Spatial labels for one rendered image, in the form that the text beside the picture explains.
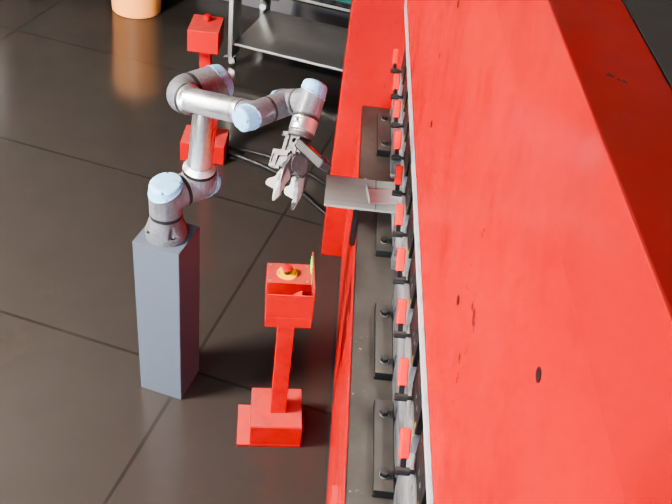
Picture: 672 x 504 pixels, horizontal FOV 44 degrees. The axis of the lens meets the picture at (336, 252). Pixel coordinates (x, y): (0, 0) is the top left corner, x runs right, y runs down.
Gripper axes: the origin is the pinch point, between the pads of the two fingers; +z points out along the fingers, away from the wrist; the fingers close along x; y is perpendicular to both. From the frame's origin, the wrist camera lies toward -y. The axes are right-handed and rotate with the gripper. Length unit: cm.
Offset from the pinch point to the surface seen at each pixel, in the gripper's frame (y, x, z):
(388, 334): -17, -45, 26
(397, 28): 48, -93, -99
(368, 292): 0, -54, 14
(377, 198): 14, -63, -20
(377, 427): -33, -25, 52
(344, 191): 24, -58, -19
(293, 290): 29, -53, 20
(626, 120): -120, 99, 6
